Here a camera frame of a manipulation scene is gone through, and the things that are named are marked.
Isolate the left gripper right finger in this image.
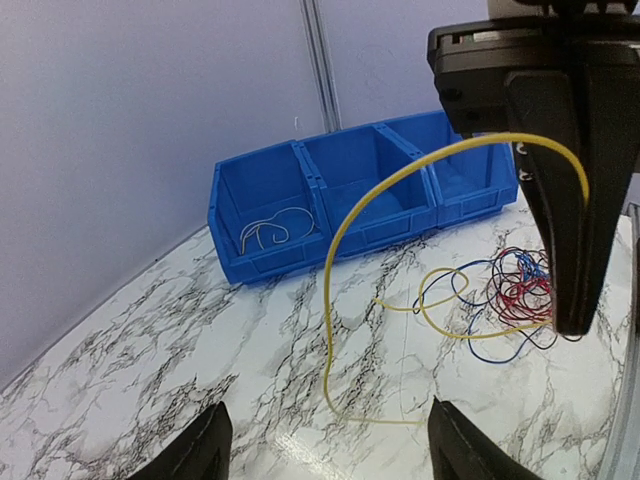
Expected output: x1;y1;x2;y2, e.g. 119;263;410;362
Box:
428;397;539;480

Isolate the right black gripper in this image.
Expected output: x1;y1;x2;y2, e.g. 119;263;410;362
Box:
427;1;639;336

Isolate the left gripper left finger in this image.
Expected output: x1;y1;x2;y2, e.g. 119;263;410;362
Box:
129;402;231;480

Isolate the white thin cable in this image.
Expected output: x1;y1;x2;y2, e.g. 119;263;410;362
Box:
239;206;319;254

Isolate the yellow thin cable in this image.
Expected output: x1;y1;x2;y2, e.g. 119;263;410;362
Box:
322;132;590;426

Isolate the blue three-compartment plastic bin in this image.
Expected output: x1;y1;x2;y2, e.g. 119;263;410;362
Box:
208;111;518;284

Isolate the tangled red blue cable bundle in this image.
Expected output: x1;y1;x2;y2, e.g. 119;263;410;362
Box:
412;247;561;365

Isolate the right aluminium corner post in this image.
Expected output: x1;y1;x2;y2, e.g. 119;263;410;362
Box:
300;0;342;133

